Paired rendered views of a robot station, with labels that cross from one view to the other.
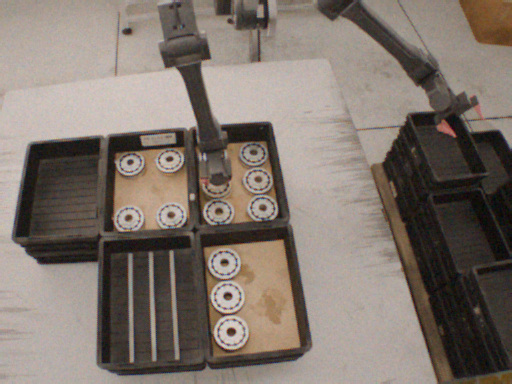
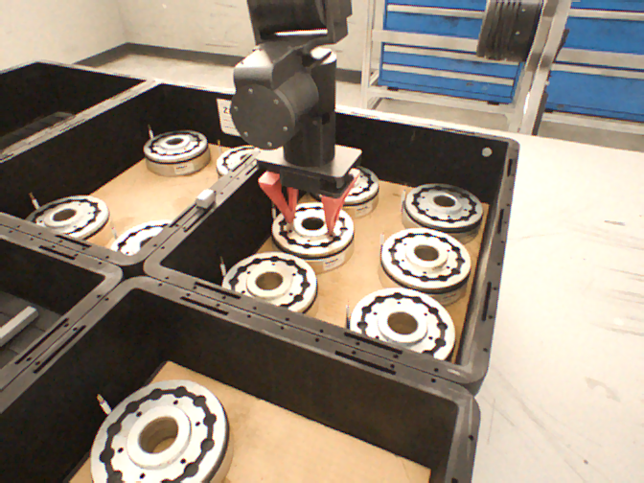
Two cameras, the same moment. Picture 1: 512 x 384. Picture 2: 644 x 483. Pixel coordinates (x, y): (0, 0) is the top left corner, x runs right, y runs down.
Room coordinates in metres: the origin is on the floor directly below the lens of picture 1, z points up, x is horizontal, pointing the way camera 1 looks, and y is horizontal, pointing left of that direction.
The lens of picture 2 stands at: (0.38, -0.19, 1.19)
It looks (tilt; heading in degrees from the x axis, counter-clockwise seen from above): 40 degrees down; 28
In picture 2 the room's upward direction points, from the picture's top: straight up
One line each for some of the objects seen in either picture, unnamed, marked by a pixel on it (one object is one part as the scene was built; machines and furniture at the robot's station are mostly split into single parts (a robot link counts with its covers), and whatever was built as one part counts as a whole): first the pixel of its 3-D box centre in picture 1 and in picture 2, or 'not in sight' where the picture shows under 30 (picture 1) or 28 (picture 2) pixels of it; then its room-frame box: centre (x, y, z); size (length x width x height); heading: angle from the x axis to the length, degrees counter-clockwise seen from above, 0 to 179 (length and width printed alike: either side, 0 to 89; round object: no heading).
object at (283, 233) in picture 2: (216, 184); (312, 228); (0.75, 0.02, 0.86); 0.10 x 0.10 x 0.01
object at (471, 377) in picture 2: (236, 172); (366, 199); (0.75, -0.04, 0.92); 0.40 x 0.30 x 0.02; 5
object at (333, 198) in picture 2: not in sight; (320, 196); (0.75, 0.01, 0.91); 0.07 x 0.07 x 0.09; 5
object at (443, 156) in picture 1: (429, 168); not in sight; (1.13, -1.07, 0.37); 0.40 x 0.30 x 0.45; 7
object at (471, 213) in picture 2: (253, 153); (443, 205); (0.87, -0.11, 0.86); 0.10 x 0.10 x 0.01
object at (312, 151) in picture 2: (215, 164); (309, 138); (0.75, 0.02, 0.98); 0.10 x 0.07 x 0.07; 95
